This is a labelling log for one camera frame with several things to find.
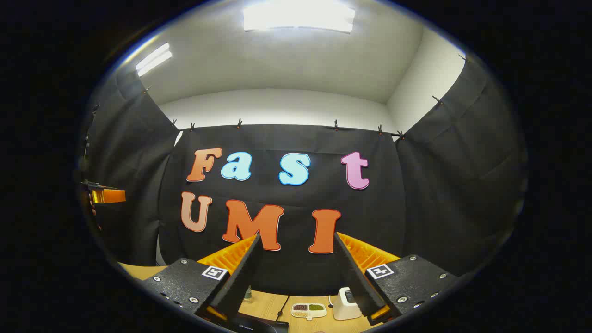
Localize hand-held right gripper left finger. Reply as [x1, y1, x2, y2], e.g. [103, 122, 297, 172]
[141, 234, 263, 324]

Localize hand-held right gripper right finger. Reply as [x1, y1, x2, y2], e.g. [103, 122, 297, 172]
[333, 231, 463, 327]

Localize black induction cooktop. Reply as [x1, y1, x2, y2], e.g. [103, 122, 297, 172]
[222, 312, 290, 333]

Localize white box appliance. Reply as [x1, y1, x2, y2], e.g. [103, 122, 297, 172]
[332, 287, 363, 321]

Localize white divided dish with beans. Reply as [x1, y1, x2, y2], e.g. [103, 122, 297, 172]
[291, 303, 327, 321]

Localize black backdrop cloth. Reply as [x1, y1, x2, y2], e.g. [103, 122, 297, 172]
[79, 55, 528, 296]

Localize large ceiling light panel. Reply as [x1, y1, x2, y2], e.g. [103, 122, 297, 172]
[243, 0, 356, 34]

